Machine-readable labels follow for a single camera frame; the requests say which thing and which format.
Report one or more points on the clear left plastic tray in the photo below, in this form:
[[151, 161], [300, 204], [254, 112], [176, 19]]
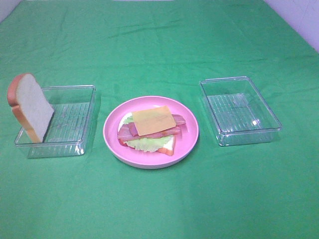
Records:
[[69, 129]]

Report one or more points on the bacon strip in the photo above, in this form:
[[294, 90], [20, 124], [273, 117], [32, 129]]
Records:
[[125, 134], [179, 120]]

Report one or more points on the clear plastic tray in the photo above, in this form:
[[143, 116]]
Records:
[[237, 111], [69, 129]]

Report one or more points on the pink round plate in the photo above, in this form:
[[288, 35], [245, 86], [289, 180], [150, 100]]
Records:
[[184, 143]]

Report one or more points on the bread slice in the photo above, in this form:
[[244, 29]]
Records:
[[30, 106], [122, 121]]

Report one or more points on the green lettuce leaf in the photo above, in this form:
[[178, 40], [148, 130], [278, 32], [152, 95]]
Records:
[[164, 145]]

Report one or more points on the green tablecloth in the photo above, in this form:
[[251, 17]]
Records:
[[130, 49]]

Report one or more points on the clear right plastic tray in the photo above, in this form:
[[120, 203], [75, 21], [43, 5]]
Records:
[[237, 111]]

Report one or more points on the yellow cheese slice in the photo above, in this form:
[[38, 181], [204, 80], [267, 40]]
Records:
[[153, 120]]

